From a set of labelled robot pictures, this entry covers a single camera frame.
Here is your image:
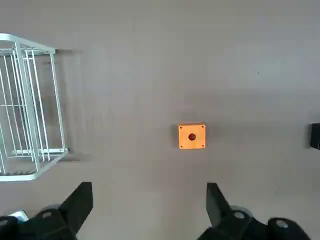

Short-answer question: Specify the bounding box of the white wire rack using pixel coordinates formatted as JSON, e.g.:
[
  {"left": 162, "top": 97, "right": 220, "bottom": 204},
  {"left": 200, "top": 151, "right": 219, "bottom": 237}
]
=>
[{"left": 0, "top": 33, "right": 70, "bottom": 182}]

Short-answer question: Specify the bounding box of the black box base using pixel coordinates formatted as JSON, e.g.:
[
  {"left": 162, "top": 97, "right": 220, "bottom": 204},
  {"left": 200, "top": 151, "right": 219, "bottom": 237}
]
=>
[{"left": 309, "top": 122, "right": 320, "bottom": 151}]

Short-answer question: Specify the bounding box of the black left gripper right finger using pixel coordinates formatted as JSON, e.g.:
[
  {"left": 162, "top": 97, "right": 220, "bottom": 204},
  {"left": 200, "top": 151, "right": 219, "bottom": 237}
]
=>
[{"left": 197, "top": 182, "right": 311, "bottom": 240}]

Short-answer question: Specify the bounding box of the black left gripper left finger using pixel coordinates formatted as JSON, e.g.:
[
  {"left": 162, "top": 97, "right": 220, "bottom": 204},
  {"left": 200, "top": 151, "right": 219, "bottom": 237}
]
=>
[{"left": 0, "top": 181, "right": 94, "bottom": 240}]

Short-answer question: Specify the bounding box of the orange button box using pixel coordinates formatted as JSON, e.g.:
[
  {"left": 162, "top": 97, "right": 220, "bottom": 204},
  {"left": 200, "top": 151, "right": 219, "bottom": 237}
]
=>
[{"left": 177, "top": 122, "right": 207, "bottom": 151}]

